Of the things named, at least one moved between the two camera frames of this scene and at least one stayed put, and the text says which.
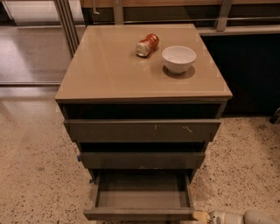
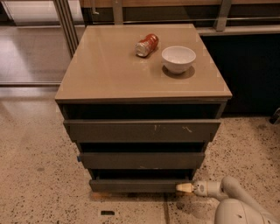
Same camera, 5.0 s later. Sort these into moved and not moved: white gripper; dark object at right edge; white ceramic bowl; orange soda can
Moved: white gripper
Not moved: white ceramic bowl; dark object at right edge; orange soda can
